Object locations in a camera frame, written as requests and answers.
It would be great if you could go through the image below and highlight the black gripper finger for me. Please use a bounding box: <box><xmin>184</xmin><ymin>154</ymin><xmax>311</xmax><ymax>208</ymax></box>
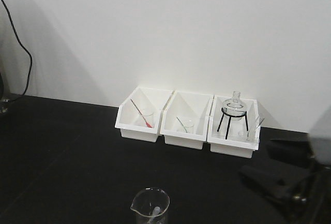
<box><xmin>238</xmin><ymin>166</ymin><xmax>309</xmax><ymax>208</ymax></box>
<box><xmin>266</xmin><ymin>139</ymin><xmax>313</xmax><ymax>168</ymax></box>

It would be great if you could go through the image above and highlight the clear plastic pipette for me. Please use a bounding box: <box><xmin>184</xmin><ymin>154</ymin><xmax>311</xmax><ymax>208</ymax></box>
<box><xmin>147</xmin><ymin>206</ymin><xmax>161</xmax><ymax>224</ymax></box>

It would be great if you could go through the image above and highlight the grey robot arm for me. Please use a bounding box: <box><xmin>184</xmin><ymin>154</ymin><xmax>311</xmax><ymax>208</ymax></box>
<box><xmin>239</xmin><ymin>109</ymin><xmax>330</xmax><ymax>208</ymax></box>

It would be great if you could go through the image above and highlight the glassware in right bin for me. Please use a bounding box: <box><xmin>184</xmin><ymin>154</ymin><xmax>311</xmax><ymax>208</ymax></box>
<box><xmin>238</xmin><ymin>114</ymin><xmax>265</xmax><ymax>142</ymax></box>

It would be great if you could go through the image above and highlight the black tripod flask stand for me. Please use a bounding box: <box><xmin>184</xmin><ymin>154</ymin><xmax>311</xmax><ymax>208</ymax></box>
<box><xmin>217</xmin><ymin>107</ymin><xmax>249</xmax><ymax>140</ymax></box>

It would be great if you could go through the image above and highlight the white right storage bin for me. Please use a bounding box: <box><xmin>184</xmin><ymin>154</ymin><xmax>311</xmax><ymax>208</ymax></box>
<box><xmin>207</xmin><ymin>95</ymin><xmax>261</xmax><ymax>158</ymax></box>

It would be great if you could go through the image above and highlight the white storage bin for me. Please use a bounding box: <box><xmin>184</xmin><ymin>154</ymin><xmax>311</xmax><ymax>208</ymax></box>
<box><xmin>115</xmin><ymin>86</ymin><xmax>173</xmax><ymax>142</ymax></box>
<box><xmin>160</xmin><ymin>91</ymin><xmax>214</xmax><ymax>150</ymax></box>
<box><xmin>207</xmin><ymin>95</ymin><xmax>261</xmax><ymax>158</ymax></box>

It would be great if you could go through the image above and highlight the round-bottom glass flask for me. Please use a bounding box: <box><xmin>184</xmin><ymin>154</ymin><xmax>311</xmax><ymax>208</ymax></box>
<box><xmin>222</xmin><ymin>91</ymin><xmax>247</xmax><ymax>121</ymax></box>

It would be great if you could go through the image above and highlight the small beaker in middle bin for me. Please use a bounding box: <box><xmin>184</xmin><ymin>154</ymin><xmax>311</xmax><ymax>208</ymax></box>
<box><xmin>180</xmin><ymin>120</ymin><xmax>194</xmax><ymax>133</ymax></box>

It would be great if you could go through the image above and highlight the small beaker in bin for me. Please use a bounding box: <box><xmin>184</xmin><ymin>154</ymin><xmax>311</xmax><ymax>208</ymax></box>
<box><xmin>141</xmin><ymin>111</ymin><xmax>154</xmax><ymax>128</ymax></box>
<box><xmin>180</xmin><ymin>120</ymin><xmax>194</xmax><ymax>133</ymax></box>

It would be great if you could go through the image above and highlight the white middle storage bin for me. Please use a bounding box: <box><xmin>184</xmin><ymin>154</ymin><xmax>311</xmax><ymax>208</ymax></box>
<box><xmin>160</xmin><ymin>91</ymin><xmax>214</xmax><ymax>150</ymax></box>

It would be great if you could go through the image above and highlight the clear glass beaker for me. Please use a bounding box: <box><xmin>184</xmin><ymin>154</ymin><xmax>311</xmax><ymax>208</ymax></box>
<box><xmin>130</xmin><ymin>187</ymin><xmax>170</xmax><ymax>224</ymax></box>

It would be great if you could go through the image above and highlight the red-tipped pipette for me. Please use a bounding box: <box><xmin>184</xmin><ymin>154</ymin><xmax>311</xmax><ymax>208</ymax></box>
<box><xmin>130</xmin><ymin>99</ymin><xmax>152</xmax><ymax>128</ymax></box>

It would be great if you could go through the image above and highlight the small beaker in left bin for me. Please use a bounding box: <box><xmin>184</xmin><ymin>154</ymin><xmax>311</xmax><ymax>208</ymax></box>
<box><xmin>141</xmin><ymin>111</ymin><xmax>154</xmax><ymax>128</ymax></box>

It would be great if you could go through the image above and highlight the white left storage bin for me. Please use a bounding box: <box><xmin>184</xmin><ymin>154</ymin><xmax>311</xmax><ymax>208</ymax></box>
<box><xmin>115</xmin><ymin>86</ymin><xmax>173</xmax><ymax>142</ymax></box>

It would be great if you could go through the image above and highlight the black cable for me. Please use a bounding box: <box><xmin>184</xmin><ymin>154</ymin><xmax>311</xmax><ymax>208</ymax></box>
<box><xmin>0</xmin><ymin>0</ymin><xmax>34</xmax><ymax>97</ymax></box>

